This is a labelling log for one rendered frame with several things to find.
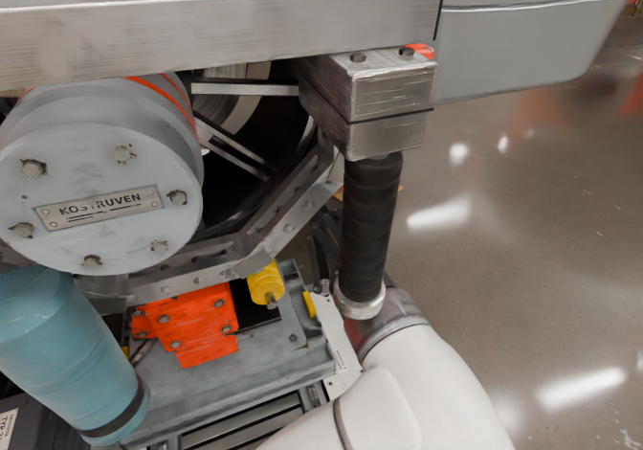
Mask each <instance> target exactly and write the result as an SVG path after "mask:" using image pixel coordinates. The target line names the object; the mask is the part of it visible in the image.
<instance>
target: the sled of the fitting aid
mask: <svg viewBox="0 0 643 450"><path fill-rule="evenodd" d="M278 266H279V268H280V271H281V274H282V276H283V278H284V281H285V283H286V286H287V289H288V291H289V294H290V297H291V300H292V302H293V305H294V308H295V310H296V312H297V315H298V317H299V322H300V324H301V327H302V330H303V332H304V335H305V338H306V340H307V343H308V349H309V354H308V355H305V356H302V357H300V358H298V359H295V360H292V361H289V362H286V363H284V364H281V365H278V366H275V367H273V368H270V369H268V370H265V371H261V372H258V373H255V374H252V375H249V376H247V377H244V378H241V379H238V380H235V381H234V382H231V383H228V384H225V385H222V386H220V387H217V388H214V389H211V390H208V391H206V392H203V393H200V394H196V395H194V396H191V397H188V398H185V399H182V400H180V401H177V402H174V403H171V404H168V405H166V406H164V407H161V408H158V409H155V410H153V411H150V412H147V413H146V415H145V417H144V419H143V421H142V422H141V423H140V425H139V426H138V427H137V428H136V429H135V430H134V431H133V432H132V433H131V434H130V435H128V436H127V437H125V438H124V439H122V440H120V441H118V442H116V444H117V445H118V446H119V447H120V448H121V449H122V450H140V449H142V448H145V447H147V446H149V445H152V444H154V443H157V442H160V441H162V440H165V439H169V438H172V437H174V436H177V435H180V434H182V433H185V432H186V431H189V430H192V429H194V428H197V427H200V426H202V425H205V424H207V423H210V422H213V421H215V420H217V419H219V418H222V417H225V416H229V415H232V414H234V413H237V412H239V411H242V410H245V409H247V408H250V407H252V406H254V405H257V404H259V403H262V402H265V401H267V400H270V399H272V398H275V397H278V396H280V395H283V394H287V393H290V392H291V391H294V390H297V389H299V388H302V387H304V386H307V385H310V384H312V383H315V382H317V381H320V380H323V379H324V378H327V377H330V376H332V375H335V374H336V368H337V359H336V356H335V354H334V352H333V349H332V348H331V346H330V343H329V341H328V339H327V336H326V334H325V332H324V329H323V327H322V323H321V321H320V318H319V316H318V314H317V311H316V307H315V306H314V304H313V301H312V299H311V297H310V294H309V292H308V291H307V289H306V287H305V284H304V282H303V279H302V277H301V275H300V272H299V269H298V267H297V265H296V263H295V260H294V259H287V260H284V261H281V262H278ZM129 332H130V328H129V324H128V321H127V317H126V313H125V312H124V313H123V314H122V340H121V349H122V352H123V353H124V355H125V357H126V358H127V360H128V353H129Z"/></svg>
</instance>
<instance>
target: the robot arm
mask: <svg viewBox="0 0 643 450"><path fill-rule="evenodd" d="M340 220H342V208H340V207H338V206H335V207H334V208H333V211H332V210H331V208H330V206H329V205H328V204H326V203H325V204H324V205H323V206H322V207H321V208H320V209H319V210H318V211H317V212H316V213H315V214H314V215H313V216H312V217H311V219H310V220H309V221H310V224H309V228H310V229H311V230H313V232H312V234H311V235H308V236H307V237H306V242H307V247H308V252H309V257H310V261H311V266H312V271H313V276H314V284H313V292H314V293H315V294H318V295H321V296H324V297H325V298H327V297H328V296H329V295H330V294H331V295H332V296H333V289H334V281H335V279H336V278H337V276H338V275H339V267H340V250H341V228H342V222H341V221H340ZM325 228H326V229H325ZM328 228H329V229H330V230H331V232H332V234H333V236H334V237H335V238H336V240H337V241H338V243H339V245H338V246H339V248H340V250H339V249H338V247H337V245H336V243H335V242H334V240H333V238H332V237H331V235H330V234H329V232H328V231H327V229H328ZM324 253H325V254H324ZM325 255H326V258H325ZM326 261H327V262H328V263H329V265H330V267H331V270H330V275H329V270H328V266H327V262H326ZM383 282H384V284H385V287H386V294H385V299H384V303H383V307H382V309H381V310H380V312H379V313H378V314H377V315H375V316H374V317H372V318H369V319H365V320H355V319H351V318H348V317H346V316H344V332H345V334H346V336H347V338H348V340H349V342H350V344H351V346H352V347H353V349H354V352H355V354H356V356H357V360H358V362H359V364H360V366H361V367H362V369H363V371H364V372H363V373H362V374H361V375H360V376H359V378H358V379H357V380H356V381H355V382H354V383H353V384H352V385H351V386H350V387H349V388H348V389H347V390H346V391H345V392H344V393H342V394H341V395H339V396H338V397H336V398H335V399H333V400H331V401H329V402H328V403H326V404H324V405H321V406H320V407H317V408H315V409H312V410H311V411H309V412H307V413H305V414H304V415H302V416H300V417H298V418H297V419H295V420H293V421H292V422H291V423H289V424H288V425H286V426H285V427H283V428H282V429H281V430H279V431H278V432H276V433H275V434H274V435H272V436H271V437H270V438H269V439H267V440H266V441H264V442H263V443H262V444H261V445H260V446H258V447H257V448H256V449H255V450H516V449H515V447H514V444H513V442H512V440H511V439H510V437H509V435H508V433H507V431H506V429H505V427H504V426H503V423H502V421H501V420H500V418H499V415H498V413H497V411H496V409H495V407H494V405H493V403H492V401H491V399H490V398H489V396H488V394H487V393H486V392H485V390H484V389H483V387H482V386H481V384H480V383H479V381H478V380H477V378H476V376H475V375H474V373H473V372H472V371H471V369H470V368H469V367H468V365H467V364H466V363H465V361H464V360H463V359H462V358H461V357H460V355H459V354H458V353H457V352H456V351H455V350H454V348H452V347H451V346H450V345H449V344H447V343H446V342H445V341H444V340H442V339H441V338H440V337H439V336H438V335H437V333H436V332H435V331H434V330H433V329H432V327H431V324H430V322H429V321H428V320H427V318H425V317H424V315H423V314H422V312H421V311H420V310H419V308H418V307H417V305H416V304H415V303H414V301H413V300H412V298H411V297H410V295H409V293H407V292H406V291H404V290H402V289H400V288H398V287H397V286H396V285H395V283H394V282H393V280H392V279H391V277H390V276H389V274H388V272H387V271H386V270H385V271H384V276H383Z"/></svg>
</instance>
